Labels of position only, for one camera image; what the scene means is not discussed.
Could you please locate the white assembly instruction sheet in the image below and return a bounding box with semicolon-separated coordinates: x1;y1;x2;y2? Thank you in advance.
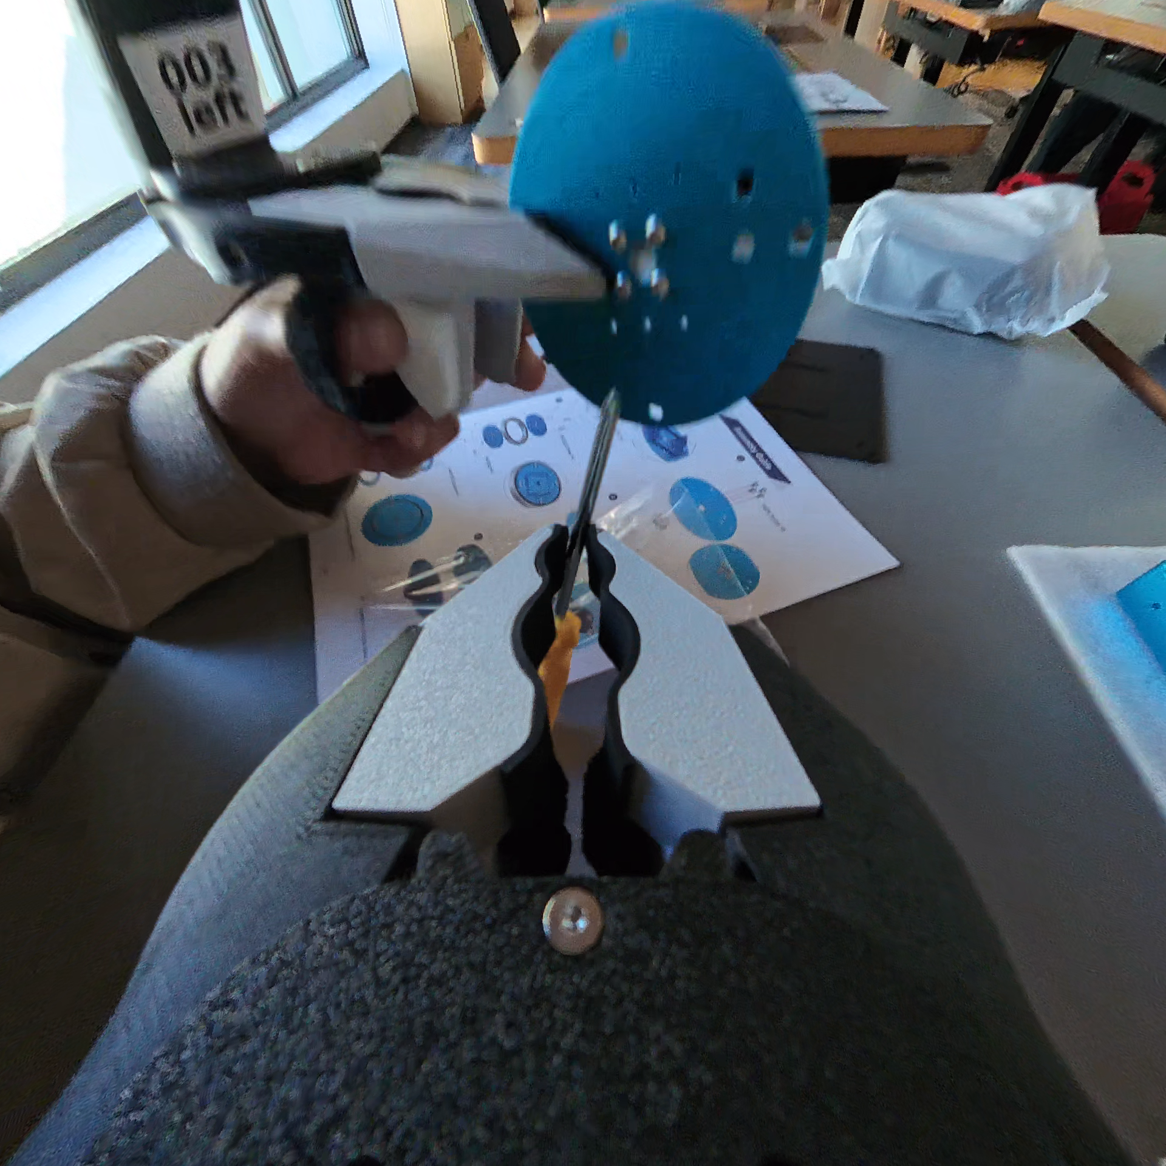
309;366;900;703

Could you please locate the blue round metal disc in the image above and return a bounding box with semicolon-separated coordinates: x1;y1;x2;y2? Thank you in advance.
507;0;832;429

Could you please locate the blue metal U bracket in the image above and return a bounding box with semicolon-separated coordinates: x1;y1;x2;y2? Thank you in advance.
1116;562;1166;677

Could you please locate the person's beige jacket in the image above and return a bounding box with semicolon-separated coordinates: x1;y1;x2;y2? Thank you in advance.
0;601;138;804

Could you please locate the person's left forearm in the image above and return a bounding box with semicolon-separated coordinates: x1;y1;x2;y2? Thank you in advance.
0;336;356;639

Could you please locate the white plastic-wrapped bundle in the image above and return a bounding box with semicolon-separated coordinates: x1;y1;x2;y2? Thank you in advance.
822;183;1112;342

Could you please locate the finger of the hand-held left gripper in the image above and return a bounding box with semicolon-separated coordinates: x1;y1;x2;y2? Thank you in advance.
247;191;608;421
370;161;513;211

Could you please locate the black metal plate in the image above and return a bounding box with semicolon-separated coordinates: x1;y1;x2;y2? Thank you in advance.
751;340;888;467

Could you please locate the person's left hand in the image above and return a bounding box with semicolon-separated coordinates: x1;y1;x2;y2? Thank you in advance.
198;276;549;486

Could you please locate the white foam sheet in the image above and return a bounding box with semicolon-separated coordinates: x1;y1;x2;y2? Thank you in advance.
1005;544;1166;822

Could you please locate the printed paper sheet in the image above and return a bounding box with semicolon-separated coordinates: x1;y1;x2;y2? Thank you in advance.
792;68;888;116

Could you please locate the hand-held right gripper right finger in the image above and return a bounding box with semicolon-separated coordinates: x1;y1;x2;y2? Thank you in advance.
582;532;822;879

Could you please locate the wood-edged office desk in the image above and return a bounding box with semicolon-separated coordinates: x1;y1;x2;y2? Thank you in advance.
471;18;993;183
878;0;1166;193

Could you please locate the clear plastic bag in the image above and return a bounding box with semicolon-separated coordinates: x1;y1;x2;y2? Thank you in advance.
364;482;693;639

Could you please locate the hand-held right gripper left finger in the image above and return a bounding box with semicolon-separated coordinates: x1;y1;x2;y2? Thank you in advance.
330;528;578;879

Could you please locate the yellow-handled screwdriver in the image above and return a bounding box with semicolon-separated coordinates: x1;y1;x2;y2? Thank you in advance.
537;387;624;730

